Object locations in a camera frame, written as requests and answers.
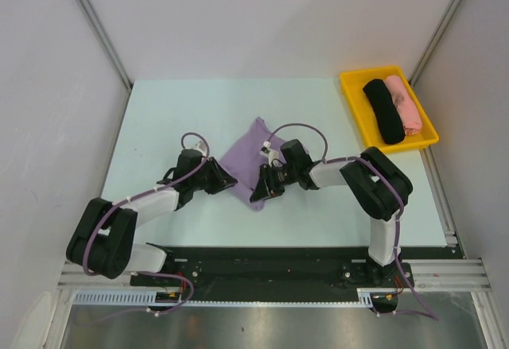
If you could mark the purple t shirt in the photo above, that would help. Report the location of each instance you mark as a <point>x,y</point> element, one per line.
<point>242,162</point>

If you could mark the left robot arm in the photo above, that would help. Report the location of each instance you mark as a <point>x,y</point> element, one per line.
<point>103,241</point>

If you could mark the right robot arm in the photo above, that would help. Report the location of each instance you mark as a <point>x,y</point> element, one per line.
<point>379,186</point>

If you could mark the right aluminium corner post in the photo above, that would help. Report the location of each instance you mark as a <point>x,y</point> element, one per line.
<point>443,26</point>

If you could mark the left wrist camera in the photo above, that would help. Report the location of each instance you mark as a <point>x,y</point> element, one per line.
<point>202,148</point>

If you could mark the left aluminium corner post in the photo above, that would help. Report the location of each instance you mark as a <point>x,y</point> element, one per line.
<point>93,19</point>

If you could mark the aluminium frame rail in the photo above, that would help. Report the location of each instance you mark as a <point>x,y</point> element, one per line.
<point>447,275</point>

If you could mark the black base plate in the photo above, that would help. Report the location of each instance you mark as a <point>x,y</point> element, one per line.
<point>280,272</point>

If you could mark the white slotted cable duct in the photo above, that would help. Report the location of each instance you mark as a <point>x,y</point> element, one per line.
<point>163,299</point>

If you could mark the rolled pink t shirt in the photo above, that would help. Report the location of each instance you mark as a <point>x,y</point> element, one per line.
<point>405,106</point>

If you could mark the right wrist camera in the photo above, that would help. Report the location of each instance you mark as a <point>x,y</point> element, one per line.
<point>272,155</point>

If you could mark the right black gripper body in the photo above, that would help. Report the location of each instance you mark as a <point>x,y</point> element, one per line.
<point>279,176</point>

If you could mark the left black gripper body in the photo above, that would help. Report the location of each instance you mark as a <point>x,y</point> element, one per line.
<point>205,179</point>

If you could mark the rolled black t shirt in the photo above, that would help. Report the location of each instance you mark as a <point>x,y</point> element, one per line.
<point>386,115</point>

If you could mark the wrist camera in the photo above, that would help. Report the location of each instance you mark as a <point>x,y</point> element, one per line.
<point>272,155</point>
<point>202,148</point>

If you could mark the aluminium corner post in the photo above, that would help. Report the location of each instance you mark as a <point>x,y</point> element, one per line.
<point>93,19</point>
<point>443,26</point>

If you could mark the yellow plastic tray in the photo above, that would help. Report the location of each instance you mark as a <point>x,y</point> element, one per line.
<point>352,83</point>

